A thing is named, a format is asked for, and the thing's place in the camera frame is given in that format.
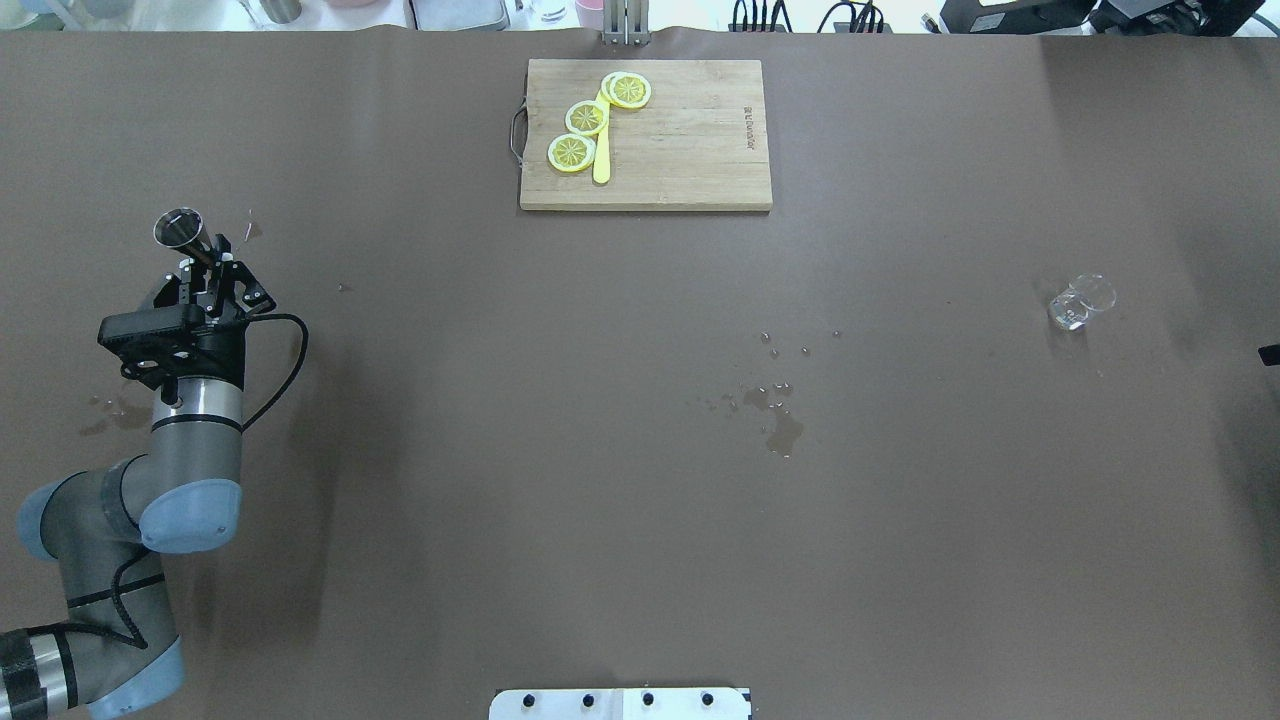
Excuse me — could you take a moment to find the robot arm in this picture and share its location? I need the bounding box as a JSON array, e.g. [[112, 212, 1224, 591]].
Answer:
[[3, 252, 275, 719]]

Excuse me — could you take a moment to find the pink plastic cup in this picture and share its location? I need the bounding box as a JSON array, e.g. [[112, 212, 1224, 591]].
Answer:
[[573, 0, 605, 31]]

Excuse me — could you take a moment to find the white column mount base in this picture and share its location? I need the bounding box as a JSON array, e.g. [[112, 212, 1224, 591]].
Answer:
[[488, 687, 754, 719]]

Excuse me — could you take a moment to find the steel jigger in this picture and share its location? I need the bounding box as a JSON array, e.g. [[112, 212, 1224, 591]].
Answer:
[[154, 208, 232, 292]]

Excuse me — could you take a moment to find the metal lunch box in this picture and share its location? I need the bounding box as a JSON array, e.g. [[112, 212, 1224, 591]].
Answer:
[[410, 0, 509, 32]]

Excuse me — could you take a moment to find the middle lemon slice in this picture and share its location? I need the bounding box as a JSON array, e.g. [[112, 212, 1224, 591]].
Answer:
[[564, 99, 611, 138]]

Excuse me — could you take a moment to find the clear glass beaker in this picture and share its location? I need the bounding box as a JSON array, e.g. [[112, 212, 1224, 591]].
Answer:
[[1047, 274, 1117, 332]]

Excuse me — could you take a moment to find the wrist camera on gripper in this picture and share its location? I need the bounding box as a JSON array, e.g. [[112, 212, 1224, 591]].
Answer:
[[97, 304, 205, 380]]

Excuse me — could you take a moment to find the lemon slice near handle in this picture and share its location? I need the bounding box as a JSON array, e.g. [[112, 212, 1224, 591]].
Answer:
[[547, 133, 596, 173]]

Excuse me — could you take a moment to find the aluminium frame post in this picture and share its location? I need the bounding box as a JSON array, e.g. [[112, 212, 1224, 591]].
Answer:
[[602, 0, 652, 47]]

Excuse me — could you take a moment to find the yellow plastic knife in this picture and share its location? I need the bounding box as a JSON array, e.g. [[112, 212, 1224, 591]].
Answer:
[[591, 88, 613, 186]]

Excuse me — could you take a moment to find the lemon slice at edge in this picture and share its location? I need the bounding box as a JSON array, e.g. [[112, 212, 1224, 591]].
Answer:
[[602, 70, 653, 110]]

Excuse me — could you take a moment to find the bamboo cutting board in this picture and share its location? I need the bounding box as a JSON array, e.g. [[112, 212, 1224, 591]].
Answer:
[[518, 59, 774, 213]]

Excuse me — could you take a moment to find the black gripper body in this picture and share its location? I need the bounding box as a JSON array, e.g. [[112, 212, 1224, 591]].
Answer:
[[164, 291, 248, 389]]

